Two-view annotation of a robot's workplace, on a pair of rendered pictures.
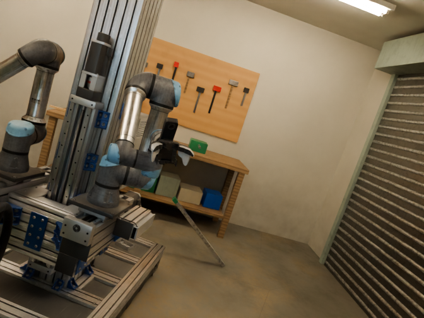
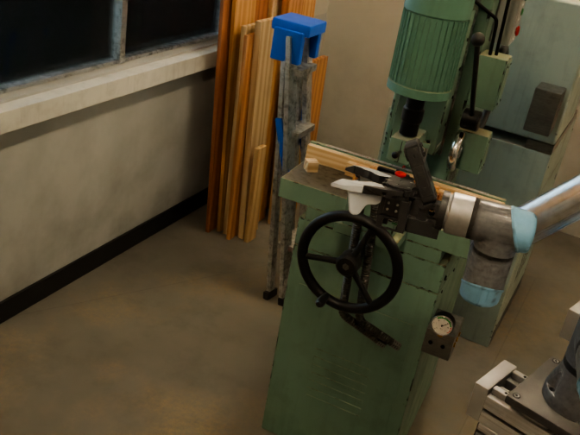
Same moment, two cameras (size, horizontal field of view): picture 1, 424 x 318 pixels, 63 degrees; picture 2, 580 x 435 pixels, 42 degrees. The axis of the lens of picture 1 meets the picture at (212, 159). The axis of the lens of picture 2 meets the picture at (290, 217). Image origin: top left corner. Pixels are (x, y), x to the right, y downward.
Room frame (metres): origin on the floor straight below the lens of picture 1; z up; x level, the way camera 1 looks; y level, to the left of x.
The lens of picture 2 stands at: (1.69, -1.01, 1.76)
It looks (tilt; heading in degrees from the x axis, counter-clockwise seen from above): 26 degrees down; 122
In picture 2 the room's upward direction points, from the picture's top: 10 degrees clockwise
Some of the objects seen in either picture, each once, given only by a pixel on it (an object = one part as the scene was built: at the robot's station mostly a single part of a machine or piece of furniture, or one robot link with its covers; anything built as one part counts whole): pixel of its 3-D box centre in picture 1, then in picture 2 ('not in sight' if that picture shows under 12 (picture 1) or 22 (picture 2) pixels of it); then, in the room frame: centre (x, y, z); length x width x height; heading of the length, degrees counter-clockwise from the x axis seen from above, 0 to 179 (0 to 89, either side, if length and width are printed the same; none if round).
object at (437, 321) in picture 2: not in sight; (442, 325); (1.16, 0.72, 0.65); 0.06 x 0.04 x 0.08; 12
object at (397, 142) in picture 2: not in sight; (406, 147); (0.86, 0.90, 1.03); 0.14 x 0.07 x 0.09; 102
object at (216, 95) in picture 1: (171, 83); not in sight; (4.22, 0.75, 1.50); 2.00 x 0.04 x 0.90; 99
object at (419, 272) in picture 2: not in sight; (396, 218); (0.83, 1.00, 0.76); 0.57 x 0.45 x 0.09; 102
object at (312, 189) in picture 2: not in sight; (383, 211); (0.89, 0.77, 0.87); 0.61 x 0.30 x 0.06; 12
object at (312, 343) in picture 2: not in sight; (370, 324); (0.83, 0.99, 0.35); 0.58 x 0.45 x 0.71; 102
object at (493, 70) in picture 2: not in sight; (489, 80); (0.96, 1.12, 1.22); 0.09 x 0.08 x 0.15; 102
